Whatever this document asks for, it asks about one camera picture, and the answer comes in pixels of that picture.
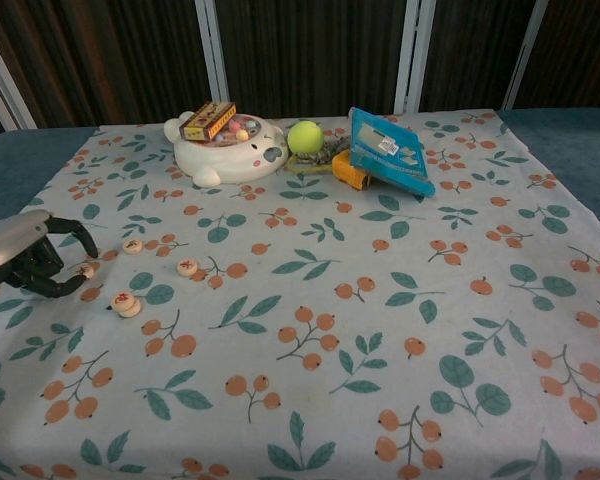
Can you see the orange yellow block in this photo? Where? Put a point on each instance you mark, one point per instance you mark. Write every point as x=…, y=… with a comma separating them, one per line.
x=347, y=170

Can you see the white bear shaped toy container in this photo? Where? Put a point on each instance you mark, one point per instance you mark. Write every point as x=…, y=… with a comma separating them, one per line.
x=230, y=160

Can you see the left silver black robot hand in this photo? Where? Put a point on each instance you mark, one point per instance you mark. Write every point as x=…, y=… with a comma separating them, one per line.
x=15, y=240

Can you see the wooden chess piece red character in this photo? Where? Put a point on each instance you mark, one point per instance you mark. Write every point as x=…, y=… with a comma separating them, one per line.
x=131, y=245
x=186, y=268
x=121, y=298

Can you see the yellow green tennis ball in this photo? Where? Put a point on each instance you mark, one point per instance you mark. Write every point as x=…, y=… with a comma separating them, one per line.
x=305, y=137

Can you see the floral berry leaf tablecloth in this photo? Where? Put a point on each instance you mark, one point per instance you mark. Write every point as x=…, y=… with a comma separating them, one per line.
x=330, y=300

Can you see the small brown yellow box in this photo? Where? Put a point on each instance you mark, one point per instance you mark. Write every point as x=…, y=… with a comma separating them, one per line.
x=207, y=122

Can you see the blue flat product package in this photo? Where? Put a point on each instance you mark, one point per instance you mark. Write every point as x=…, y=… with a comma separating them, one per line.
x=390, y=160

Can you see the wooden chess piece black character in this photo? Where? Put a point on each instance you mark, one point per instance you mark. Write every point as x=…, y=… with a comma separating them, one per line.
x=134, y=311
x=87, y=271

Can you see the white metal frame post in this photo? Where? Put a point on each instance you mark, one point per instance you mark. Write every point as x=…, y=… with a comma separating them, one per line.
x=522, y=55
x=412, y=50
x=212, y=50
x=10, y=95

